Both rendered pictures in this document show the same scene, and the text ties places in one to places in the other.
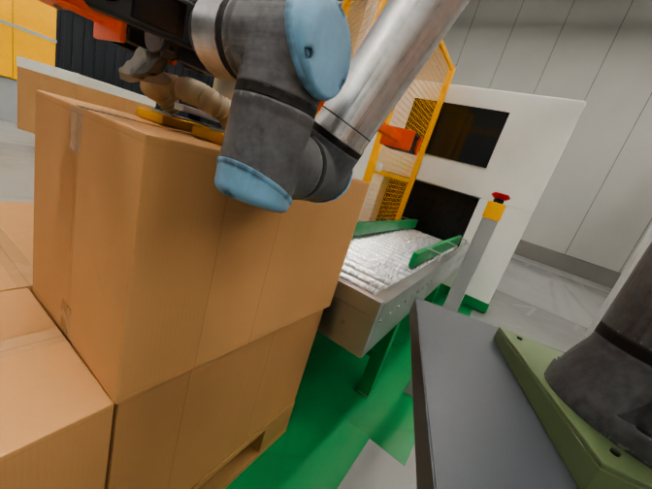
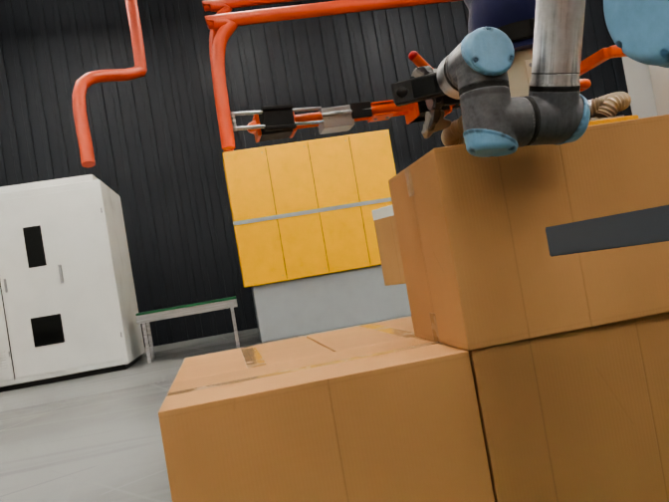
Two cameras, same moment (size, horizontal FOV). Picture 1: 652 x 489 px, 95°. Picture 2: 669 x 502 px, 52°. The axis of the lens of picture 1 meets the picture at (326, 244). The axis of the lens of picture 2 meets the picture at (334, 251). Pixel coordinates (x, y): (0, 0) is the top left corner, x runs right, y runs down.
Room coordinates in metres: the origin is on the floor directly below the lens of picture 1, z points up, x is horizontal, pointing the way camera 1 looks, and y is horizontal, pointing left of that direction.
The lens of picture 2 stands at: (-0.67, -0.66, 0.74)
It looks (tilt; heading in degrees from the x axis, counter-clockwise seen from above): 2 degrees up; 51
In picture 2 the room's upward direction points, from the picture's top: 10 degrees counter-clockwise
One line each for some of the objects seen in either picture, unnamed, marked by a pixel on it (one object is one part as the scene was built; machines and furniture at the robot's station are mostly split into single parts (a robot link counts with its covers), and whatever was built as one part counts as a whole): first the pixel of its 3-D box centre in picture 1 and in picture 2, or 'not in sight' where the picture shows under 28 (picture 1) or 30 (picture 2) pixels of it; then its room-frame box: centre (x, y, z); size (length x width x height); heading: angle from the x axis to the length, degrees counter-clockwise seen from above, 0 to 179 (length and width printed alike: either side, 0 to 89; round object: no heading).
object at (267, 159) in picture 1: (269, 154); (493, 121); (0.36, 0.09, 0.96); 0.12 x 0.09 x 0.12; 159
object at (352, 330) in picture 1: (288, 289); not in sight; (1.03, 0.08, 0.47); 0.70 x 0.03 x 0.15; 61
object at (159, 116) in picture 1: (218, 127); not in sight; (0.77, 0.34, 0.97); 0.34 x 0.10 x 0.05; 152
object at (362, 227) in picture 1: (384, 223); not in sight; (2.50, -0.42, 0.60); 1.60 x 0.11 x 0.09; 151
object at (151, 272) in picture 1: (223, 228); (547, 233); (0.70, 0.25, 0.74); 0.60 x 0.40 x 0.40; 150
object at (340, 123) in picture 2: not in sight; (334, 120); (0.31, 0.47, 1.07); 0.07 x 0.07 x 0.04; 62
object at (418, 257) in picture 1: (447, 247); not in sight; (2.24, -0.89, 0.60); 1.60 x 0.11 x 0.09; 151
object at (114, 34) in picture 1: (138, 31); (426, 105); (0.50, 0.37, 1.07); 0.10 x 0.08 x 0.06; 62
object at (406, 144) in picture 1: (401, 140); not in sight; (0.87, -0.11, 1.08); 0.09 x 0.08 x 0.05; 62
